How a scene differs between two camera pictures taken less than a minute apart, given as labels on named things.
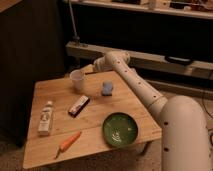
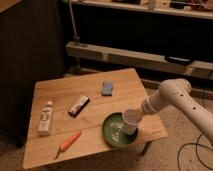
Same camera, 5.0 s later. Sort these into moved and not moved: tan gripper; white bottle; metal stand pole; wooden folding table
Moved: tan gripper
Not moved: metal stand pole; white bottle; wooden folding table
